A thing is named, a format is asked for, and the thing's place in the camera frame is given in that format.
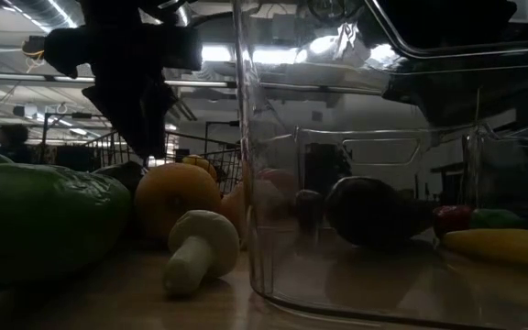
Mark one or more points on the long ceiling light bar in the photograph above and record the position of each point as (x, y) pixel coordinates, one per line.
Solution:
(16, 77)

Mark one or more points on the small white mushroom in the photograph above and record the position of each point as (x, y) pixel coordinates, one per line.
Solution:
(200, 238)

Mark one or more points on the long purple eggplant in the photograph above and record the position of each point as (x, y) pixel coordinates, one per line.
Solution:
(369, 213)
(309, 208)

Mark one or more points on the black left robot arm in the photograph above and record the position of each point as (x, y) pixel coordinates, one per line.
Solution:
(108, 11)

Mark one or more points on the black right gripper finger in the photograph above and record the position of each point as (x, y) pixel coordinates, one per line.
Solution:
(443, 101)

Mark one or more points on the small green chili pepper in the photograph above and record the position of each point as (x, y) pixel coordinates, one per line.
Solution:
(495, 219)

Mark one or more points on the small yellow chili pepper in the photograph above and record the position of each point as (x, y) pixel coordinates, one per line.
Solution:
(502, 245)

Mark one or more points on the orange fruit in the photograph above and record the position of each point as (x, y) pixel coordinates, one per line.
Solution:
(172, 197)

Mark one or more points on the person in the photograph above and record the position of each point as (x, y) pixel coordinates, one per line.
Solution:
(12, 142)

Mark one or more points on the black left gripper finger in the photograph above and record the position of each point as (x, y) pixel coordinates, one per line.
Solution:
(140, 119)

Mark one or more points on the black metal rack frame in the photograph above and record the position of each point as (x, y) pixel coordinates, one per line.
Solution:
(80, 115)

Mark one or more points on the dark toy avocado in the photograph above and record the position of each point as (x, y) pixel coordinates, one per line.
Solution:
(124, 176)

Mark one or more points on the small orange-red pepper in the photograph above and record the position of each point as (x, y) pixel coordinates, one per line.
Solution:
(452, 220)

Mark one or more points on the green cucumber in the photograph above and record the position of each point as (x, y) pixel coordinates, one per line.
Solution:
(39, 220)

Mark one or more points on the clear plastic bin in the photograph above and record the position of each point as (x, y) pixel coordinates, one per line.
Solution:
(337, 284)

